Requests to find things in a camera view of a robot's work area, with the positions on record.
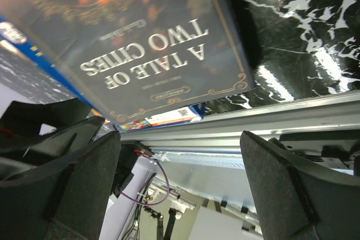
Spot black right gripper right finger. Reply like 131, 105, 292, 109
240, 131, 359, 239

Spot dark tale of two cities book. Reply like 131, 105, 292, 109
1, 0, 255, 124

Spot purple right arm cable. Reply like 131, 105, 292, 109
120, 160, 171, 206

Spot aluminium mounting rail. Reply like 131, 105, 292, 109
121, 90, 359, 153

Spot black marble pattern mat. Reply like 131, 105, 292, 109
205, 0, 359, 115

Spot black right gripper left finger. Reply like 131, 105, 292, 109
1, 132, 120, 239

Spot white slotted cable duct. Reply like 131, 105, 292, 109
156, 152, 254, 206

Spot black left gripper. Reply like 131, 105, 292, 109
1, 98, 105, 166

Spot dark blue treehouse book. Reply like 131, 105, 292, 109
1, 18, 205, 132

